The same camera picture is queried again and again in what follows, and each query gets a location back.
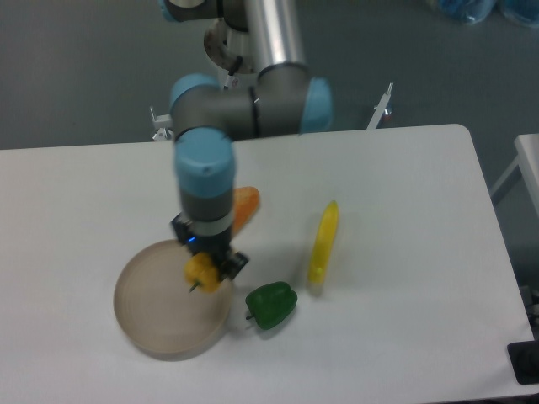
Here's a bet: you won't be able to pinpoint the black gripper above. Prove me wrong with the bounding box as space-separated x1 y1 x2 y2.
170 213 249 281

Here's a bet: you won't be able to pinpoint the yellow bell pepper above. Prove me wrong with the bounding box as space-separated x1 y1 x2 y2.
184 252 221 293

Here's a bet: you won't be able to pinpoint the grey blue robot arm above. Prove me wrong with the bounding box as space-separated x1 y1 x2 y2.
160 1 334 280

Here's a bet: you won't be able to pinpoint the green bell pepper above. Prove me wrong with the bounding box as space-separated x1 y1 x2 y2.
245 281 298 331

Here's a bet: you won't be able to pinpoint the beige round plate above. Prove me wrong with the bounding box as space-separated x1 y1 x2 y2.
113 240 233 360

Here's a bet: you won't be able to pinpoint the orange triangular bread slice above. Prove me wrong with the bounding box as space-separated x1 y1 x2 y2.
232 186 260 237

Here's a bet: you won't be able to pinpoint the yellow corn cob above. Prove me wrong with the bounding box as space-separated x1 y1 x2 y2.
307 200 339 286

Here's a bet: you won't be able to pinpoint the black device at edge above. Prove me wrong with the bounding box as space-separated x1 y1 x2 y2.
507 340 538 385

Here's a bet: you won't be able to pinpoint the white side table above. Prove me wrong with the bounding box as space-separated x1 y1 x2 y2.
489 134 538 205

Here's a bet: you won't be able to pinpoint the blue plastic bags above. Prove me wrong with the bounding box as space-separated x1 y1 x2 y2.
425 0 538 29

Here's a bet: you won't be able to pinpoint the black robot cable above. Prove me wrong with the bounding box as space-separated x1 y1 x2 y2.
222 55 243 90

